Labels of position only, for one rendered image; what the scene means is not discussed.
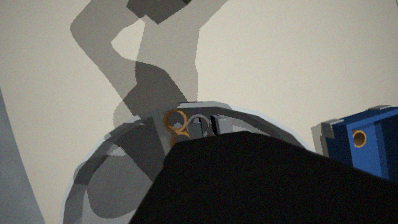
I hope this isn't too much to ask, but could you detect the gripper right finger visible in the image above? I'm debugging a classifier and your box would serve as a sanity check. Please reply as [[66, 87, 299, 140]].
[[210, 115, 233, 135]]

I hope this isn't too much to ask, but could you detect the bronze bushing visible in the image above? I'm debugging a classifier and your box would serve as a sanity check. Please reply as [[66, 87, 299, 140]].
[[170, 129, 189, 148], [352, 129, 366, 148], [163, 109, 188, 133]]

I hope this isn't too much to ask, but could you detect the blue open crate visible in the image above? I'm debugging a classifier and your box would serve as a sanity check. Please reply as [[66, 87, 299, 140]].
[[321, 105, 398, 183]]

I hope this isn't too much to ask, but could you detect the grey round turning table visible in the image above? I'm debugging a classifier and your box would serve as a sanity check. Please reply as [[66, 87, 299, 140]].
[[59, 101, 316, 224]]

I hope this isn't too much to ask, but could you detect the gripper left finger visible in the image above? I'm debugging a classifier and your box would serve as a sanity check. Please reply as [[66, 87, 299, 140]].
[[187, 118, 204, 140]]

